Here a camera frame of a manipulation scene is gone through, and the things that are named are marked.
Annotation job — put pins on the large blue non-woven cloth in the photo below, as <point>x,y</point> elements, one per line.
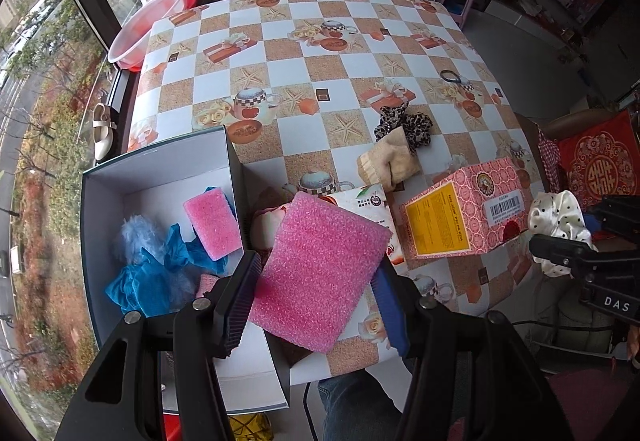
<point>137,288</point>

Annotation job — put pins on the leopard print scrunchie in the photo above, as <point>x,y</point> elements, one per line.
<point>417,128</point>

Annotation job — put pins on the red plastic basin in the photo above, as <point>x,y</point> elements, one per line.
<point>190,1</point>

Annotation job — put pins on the white shoe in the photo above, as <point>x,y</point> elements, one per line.
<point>102,136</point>

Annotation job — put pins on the beige knitted sock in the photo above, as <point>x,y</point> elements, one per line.
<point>390,161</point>

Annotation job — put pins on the white polka dot scrunchie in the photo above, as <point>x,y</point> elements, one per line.
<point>555,216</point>

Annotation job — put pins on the purple plastic stool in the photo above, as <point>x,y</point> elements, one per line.
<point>457,1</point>

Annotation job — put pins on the white printed packet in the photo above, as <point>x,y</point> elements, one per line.
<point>365,203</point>

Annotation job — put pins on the pink plastic basin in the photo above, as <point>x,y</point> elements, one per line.
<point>145,28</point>

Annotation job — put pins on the pink patterned carton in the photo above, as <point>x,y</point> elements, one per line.
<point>475,201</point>

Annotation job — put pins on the large pink foam sheet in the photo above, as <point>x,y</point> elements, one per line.
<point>320,266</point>

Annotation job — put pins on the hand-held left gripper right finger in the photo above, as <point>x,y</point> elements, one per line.
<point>390,311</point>

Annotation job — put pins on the grey cardboard box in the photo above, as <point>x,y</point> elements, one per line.
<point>150,171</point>

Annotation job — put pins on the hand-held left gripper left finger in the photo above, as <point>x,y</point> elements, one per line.
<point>240,301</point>

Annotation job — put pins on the red checked cloth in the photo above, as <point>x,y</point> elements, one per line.
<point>550,156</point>

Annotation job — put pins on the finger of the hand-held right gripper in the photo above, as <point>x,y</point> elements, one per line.
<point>617,213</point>
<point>560,251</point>

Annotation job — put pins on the yellow plastic bag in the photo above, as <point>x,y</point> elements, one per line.
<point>255,428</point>

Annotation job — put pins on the person's jeans leg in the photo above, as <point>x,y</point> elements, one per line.
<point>355,406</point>

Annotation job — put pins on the small pink foam block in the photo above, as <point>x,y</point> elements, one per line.
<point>212,223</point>

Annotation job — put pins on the peach soft cloth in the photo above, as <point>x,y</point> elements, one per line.
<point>262,226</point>

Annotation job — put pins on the light blue fluffy scrunchie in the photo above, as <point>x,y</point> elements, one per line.
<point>137,236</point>

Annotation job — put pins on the maroon seat cushion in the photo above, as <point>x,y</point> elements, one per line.
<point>600,406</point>

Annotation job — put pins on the red patterned cushion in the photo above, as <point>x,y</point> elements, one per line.
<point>600,161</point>

